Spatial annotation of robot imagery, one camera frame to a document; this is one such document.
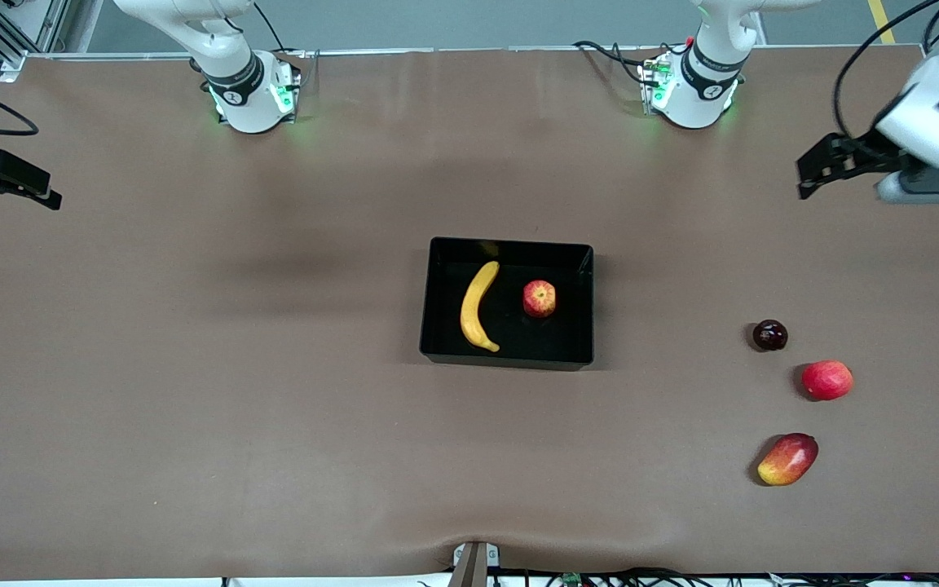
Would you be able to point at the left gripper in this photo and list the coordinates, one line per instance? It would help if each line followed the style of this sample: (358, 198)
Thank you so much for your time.
(861, 152)

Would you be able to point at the small red apple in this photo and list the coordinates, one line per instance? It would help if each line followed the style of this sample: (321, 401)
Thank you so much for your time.
(539, 299)

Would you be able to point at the black plastic box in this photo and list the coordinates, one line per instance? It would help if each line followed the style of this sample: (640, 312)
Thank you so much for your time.
(551, 342)

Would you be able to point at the yellow banana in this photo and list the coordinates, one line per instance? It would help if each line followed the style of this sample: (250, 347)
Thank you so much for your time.
(473, 314)

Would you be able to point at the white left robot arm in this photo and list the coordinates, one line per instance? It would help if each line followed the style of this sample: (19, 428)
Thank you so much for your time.
(694, 90)

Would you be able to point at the dark purple plum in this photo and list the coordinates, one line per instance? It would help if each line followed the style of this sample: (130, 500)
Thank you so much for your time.
(769, 335)

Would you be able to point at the red round apple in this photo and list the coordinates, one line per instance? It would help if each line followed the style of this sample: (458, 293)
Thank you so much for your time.
(826, 380)

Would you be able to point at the red yellow mango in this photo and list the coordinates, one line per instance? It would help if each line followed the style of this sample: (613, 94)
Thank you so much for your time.
(787, 460)

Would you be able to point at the brown table mat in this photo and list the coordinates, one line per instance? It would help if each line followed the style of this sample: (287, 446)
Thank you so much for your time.
(355, 448)

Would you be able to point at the small green circuit board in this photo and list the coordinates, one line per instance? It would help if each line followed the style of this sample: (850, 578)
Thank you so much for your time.
(572, 579)

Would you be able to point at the grey metal table clamp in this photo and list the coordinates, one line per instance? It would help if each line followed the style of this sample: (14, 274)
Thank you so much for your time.
(476, 558)

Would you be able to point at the aluminium frame profile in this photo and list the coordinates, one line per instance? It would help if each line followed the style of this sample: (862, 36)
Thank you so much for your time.
(13, 63)

